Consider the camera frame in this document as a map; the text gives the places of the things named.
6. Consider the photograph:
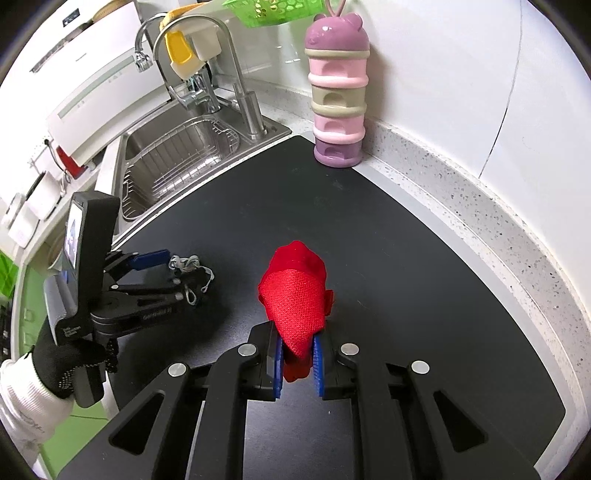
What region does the tall gooseneck steel faucet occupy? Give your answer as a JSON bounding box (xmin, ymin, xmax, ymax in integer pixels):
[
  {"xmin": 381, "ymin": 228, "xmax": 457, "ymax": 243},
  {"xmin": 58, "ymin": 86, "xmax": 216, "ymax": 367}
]
[{"xmin": 152, "ymin": 14, "xmax": 266, "ymax": 139}]

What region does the pink purple stacked container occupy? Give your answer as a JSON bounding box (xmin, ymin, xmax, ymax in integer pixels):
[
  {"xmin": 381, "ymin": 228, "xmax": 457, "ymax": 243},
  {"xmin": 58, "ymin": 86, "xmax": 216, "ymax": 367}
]
[{"xmin": 304, "ymin": 0, "xmax": 371, "ymax": 168}]

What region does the small red box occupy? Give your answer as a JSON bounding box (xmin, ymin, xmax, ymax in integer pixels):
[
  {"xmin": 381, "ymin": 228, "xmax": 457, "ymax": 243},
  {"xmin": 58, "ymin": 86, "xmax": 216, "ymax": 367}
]
[{"xmin": 55, "ymin": 145, "xmax": 88, "ymax": 178}]

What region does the green plastic basket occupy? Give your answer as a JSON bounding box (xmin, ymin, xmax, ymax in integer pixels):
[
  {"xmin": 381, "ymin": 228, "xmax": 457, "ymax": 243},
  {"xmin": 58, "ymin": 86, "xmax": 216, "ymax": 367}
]
[{"xmin": 222, "ymin": 0, "xmax": 326, "ymax": 29}]

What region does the small steel faucet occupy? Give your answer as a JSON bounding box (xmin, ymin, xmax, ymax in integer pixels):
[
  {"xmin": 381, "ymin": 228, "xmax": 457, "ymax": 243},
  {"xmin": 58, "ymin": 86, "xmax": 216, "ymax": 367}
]
[{"xmin": 134, "ymin": 16, "xmax": 222, "ymax": 114}]

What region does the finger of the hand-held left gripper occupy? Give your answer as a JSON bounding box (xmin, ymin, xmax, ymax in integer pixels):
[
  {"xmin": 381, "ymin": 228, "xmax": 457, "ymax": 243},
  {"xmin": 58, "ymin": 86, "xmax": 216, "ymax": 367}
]
[
  {"xmin": 110, "ymin": 283, "xmax": 203, "ymax": 308},
  {"xmin": 104, "ymin": 249, "xmax": 171, "ymax": 281}
]

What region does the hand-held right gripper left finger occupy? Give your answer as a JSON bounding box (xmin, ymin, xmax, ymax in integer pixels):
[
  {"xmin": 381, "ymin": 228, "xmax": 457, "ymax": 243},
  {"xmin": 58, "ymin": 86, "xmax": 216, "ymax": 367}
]
[{"xmin": 58, "ymin": 320, "xmax": 284, "ymax": 480}]

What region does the steel kitchen sink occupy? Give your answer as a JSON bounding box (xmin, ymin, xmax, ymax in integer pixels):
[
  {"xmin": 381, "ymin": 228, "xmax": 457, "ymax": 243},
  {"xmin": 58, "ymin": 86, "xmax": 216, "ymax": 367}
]
[{"xmin": 111, "ymin": 111, "xmax": 293, "ymax": 236}]

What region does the red woven cloth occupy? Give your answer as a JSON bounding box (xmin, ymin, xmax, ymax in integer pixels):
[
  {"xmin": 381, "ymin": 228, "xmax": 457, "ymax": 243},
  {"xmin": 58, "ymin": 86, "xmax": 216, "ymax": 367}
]
[{"xmin": 257, "ymin": 240, "xmax": 335, "ymax": 383}]

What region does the grey cord with rings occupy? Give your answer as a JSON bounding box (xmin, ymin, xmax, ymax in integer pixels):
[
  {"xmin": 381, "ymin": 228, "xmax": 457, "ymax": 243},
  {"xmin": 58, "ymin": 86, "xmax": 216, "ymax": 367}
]
[{"xmin": 170, "ymin": 255, "xmax": 217, "ymax": 306}]

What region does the black counter mat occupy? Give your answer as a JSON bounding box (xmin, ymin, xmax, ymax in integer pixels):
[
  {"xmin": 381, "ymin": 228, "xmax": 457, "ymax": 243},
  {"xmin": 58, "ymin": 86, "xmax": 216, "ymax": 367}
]
[{"xmin": 58, "ymin": 131, "xmax": 566, "ymax": 480}]

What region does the person's left hand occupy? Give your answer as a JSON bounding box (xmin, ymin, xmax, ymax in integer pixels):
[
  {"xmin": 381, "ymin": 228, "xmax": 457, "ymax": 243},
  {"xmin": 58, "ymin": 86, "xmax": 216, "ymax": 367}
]
[{"xmin": 0, "ymin": 320, "xmax": 110, "ymax": 467}]

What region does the white yellow faucet caddy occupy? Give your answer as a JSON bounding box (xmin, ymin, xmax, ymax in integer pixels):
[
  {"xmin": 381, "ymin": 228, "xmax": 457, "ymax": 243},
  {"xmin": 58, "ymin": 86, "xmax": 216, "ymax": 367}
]
[{"xmin": 159, "ymin": 11, "xmax": 221, "ymax": 79}]

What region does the white countertop dishwasher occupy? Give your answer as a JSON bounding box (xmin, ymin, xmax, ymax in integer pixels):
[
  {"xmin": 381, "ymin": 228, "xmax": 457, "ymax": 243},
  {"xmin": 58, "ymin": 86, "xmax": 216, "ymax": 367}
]
[{"xmin": 0, "ymin": 2, "xmax": 174, "ymax": 167}]

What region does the wire sink basket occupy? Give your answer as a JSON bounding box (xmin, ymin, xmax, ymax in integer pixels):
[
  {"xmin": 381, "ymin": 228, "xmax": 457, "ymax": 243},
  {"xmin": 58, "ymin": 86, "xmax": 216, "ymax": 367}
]
[{"xmin": 122, "ymin": 116, "xmax": 242, "ymax": 217}]

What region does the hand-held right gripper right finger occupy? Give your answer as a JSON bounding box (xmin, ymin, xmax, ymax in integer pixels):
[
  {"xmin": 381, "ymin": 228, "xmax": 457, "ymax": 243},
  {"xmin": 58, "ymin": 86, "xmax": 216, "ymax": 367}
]
[{"xmin": 310, "ymin": 330, "xmax": 539, "ymax": 480}]

